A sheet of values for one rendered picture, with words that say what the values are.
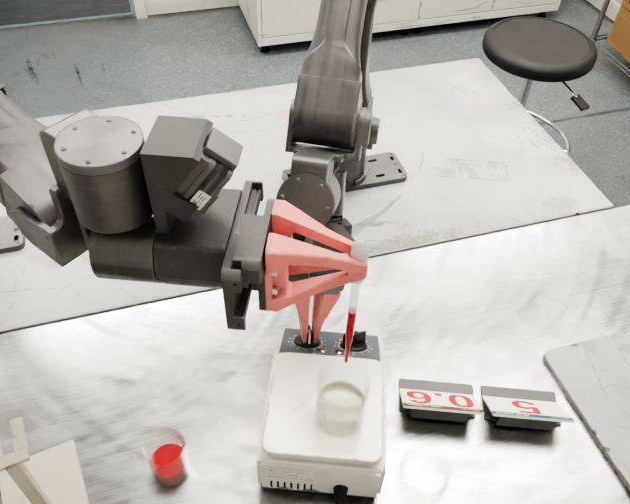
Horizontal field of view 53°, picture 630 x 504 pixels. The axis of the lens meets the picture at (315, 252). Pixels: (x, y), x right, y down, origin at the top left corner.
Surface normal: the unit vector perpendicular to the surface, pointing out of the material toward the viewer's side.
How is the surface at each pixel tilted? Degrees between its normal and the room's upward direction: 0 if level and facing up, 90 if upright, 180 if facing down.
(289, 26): 90
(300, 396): 0
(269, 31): 90
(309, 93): 38
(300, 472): 90
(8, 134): 20
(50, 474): 0
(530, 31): 2
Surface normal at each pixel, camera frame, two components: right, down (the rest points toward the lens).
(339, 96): -0.09, -0.10
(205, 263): -0.10, 0.72
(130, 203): 0.67, 0.55
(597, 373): 0.03, -0.69
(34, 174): 0.29, -0.48
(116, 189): 0.40, 0.67
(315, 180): -0.14, 0.25
